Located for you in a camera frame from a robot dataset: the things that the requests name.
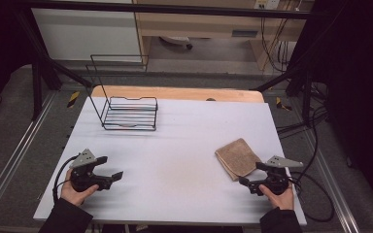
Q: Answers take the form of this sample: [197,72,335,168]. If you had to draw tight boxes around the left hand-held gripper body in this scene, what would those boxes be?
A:
[69,149,113,192]

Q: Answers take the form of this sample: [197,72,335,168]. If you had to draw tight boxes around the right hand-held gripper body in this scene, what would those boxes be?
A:
[248,155,305,196]

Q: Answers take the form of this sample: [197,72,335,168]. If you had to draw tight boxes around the brown towel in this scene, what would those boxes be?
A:
[215,138,263,183]

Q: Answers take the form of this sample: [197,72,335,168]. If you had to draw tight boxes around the black wire rack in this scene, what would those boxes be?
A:
[85,53,159,132]

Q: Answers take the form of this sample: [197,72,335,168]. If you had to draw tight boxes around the person's right hand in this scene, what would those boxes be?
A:
[258,183,295,211]

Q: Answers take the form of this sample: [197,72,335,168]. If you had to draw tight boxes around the person's left hand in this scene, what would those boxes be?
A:
[59,168,100,208]

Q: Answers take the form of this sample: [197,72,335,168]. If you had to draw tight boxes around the yellow black tape marker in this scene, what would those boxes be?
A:
[275,96,292,112]
[66,90,82,109]

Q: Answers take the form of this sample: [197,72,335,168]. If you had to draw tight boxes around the white board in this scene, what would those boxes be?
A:
[33,96,308,227]

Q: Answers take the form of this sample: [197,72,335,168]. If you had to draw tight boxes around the wooden table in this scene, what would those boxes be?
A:
[90,84,265,104]

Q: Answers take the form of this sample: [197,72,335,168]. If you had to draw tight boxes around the white cabinet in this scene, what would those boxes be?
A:
[31,0,143,62]

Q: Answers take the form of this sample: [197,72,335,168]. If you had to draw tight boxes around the office chair base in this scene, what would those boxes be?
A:
[158,35,194,50]

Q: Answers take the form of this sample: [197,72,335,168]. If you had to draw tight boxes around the light wooden desk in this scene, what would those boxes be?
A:
[132,0,316,71]

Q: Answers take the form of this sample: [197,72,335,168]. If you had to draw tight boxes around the white power strip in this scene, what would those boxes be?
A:
[254,0,282,11]

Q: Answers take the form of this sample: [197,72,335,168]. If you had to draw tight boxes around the right hand-held gripper black cable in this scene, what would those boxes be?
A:
[288,170,335,223]

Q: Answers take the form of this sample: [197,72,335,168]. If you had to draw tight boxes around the aluminium floor rail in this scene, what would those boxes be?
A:
[299,128,361,233]
[0,91,58,224]

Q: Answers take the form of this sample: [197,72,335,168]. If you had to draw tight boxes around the black floor cables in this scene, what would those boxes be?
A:
[276,81,330,140]

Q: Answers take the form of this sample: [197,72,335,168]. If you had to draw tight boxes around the hanging black cables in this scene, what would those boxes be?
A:
[259,0,305,74]

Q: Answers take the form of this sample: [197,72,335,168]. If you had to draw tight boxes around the black metal frame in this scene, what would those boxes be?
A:
[12,0,326,128]

